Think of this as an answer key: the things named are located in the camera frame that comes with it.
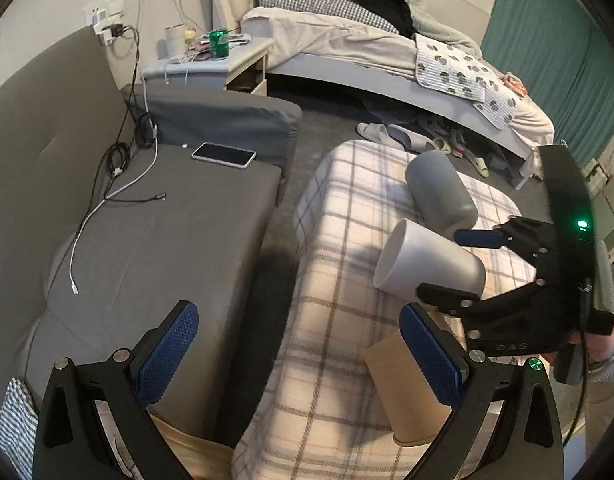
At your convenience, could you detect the light blue white cup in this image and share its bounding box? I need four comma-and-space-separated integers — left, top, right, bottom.
373, 219, 486, 301

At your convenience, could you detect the grey blue cup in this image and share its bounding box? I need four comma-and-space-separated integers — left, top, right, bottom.
405, 151, 478, 240

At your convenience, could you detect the brown paper cup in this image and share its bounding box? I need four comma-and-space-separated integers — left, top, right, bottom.
363, 330, 450, 448

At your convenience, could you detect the person's right hand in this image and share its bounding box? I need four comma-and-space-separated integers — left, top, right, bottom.
567, 313, 614, 382

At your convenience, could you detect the green slipper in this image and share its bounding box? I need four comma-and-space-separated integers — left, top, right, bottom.
464, 153, 489, 178

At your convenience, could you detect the striped patterned mat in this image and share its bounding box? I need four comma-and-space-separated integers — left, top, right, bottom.
473, 76, 520, 130

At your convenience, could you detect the plaid table cloth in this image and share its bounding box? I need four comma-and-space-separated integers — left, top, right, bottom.
230, 138, 538, 480

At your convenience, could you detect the orange snack packet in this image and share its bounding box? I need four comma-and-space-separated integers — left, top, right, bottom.
500, 73, 528, 98

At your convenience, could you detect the white patterned mat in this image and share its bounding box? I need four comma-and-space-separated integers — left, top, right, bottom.
415, 34, 500, 103

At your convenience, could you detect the grey sofa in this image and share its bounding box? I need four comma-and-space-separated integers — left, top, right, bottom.
0, 28, 301, 437

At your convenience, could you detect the teal curtain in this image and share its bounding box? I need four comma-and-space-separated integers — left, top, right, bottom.
482, 0, 614, 166

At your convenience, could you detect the light green blanket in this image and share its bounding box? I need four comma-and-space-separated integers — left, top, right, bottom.
405, 0, 482, 58

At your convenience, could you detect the white smartphone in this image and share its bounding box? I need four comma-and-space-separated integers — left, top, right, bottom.
191, 142, 256, 169

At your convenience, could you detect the white nightstand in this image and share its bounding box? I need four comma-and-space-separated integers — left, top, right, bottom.
142, 37, 272, 96

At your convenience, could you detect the checkered pillow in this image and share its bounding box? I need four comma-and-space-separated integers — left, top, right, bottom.
256, 0, 398, 34

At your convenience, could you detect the green can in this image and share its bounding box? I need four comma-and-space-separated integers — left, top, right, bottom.
208, 29, 230, 60

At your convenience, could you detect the white tumbler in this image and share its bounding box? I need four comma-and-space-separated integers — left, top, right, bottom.
165, 24, 187, 62

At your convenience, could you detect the white charging cable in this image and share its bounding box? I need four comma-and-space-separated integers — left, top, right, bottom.
68, 84, 161, 296

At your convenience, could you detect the black charging cable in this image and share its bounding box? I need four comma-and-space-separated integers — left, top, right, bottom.
104, 24, 167, 205

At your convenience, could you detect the bed with grey frame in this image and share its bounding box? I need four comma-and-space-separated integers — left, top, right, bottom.
213, 0, 554, 180

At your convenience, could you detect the wall power socket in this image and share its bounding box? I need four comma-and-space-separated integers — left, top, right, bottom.
84, 0, 125, 47

